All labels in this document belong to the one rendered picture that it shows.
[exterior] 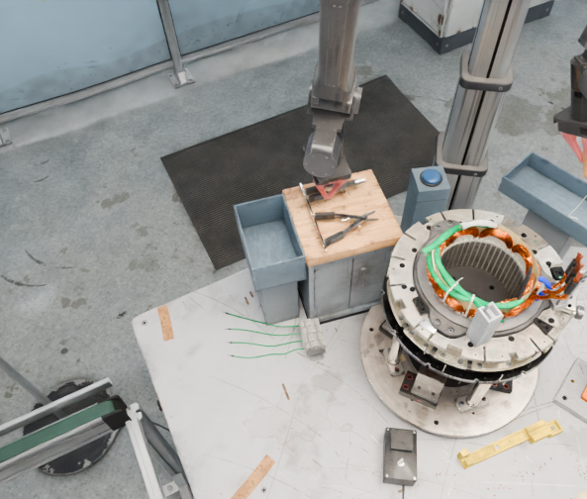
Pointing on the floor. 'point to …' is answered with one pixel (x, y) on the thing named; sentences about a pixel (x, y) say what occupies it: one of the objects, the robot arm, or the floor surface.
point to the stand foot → (83, 456)
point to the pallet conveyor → (78, 430)
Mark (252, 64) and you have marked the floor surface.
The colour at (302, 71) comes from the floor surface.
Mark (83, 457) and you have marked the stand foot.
